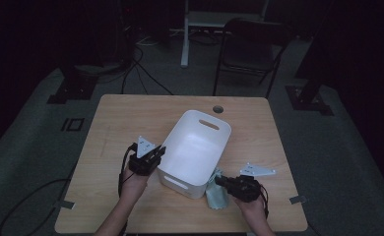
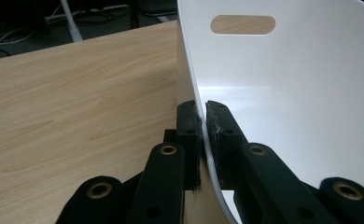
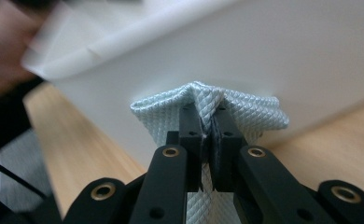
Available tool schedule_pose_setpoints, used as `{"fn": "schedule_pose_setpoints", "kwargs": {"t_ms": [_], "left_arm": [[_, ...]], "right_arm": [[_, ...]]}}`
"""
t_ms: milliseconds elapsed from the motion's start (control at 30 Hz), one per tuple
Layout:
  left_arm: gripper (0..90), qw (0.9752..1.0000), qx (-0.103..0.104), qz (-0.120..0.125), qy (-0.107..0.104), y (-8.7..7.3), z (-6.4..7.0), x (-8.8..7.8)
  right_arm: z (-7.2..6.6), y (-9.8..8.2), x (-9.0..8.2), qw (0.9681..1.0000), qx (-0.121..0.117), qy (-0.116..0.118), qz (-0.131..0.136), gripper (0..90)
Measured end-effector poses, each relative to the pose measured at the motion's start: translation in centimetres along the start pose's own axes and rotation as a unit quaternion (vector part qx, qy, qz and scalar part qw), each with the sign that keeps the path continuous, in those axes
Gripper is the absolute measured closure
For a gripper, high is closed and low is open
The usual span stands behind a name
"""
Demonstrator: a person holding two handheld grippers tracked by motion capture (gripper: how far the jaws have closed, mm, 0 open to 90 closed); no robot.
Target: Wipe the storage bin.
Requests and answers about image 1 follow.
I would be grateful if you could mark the grey round stand base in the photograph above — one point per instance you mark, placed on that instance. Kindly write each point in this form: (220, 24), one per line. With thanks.
(98, 68)

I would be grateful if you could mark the white plastic storage bin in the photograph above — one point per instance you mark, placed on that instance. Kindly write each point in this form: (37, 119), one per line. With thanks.
(193, 154)

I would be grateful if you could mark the grey tape strip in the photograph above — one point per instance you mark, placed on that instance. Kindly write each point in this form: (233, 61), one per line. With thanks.
(64, 205)
(298, 199)

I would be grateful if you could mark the black folding chair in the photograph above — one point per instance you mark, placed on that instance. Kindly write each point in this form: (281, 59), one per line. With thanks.
(250, 49)

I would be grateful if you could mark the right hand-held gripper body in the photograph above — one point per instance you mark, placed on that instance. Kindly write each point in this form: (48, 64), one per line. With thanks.
(245, 190)

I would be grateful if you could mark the white metal table frame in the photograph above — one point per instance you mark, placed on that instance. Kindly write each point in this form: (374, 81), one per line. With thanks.
(185, 39)

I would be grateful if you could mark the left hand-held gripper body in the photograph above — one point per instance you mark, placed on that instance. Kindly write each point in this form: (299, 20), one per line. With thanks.
(144, 165)

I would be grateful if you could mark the black stand with flat base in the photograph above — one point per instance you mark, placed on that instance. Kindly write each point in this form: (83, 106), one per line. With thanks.
(73, 88)
(308, 101)

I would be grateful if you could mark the light blue cloth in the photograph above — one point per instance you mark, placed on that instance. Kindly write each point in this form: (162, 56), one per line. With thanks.
(217, 198)

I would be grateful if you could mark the person's left hand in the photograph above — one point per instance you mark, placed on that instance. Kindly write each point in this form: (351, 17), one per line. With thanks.
(134, 185)

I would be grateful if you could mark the person's right hand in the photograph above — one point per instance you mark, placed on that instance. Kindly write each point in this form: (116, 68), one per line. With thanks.
(254, 208)

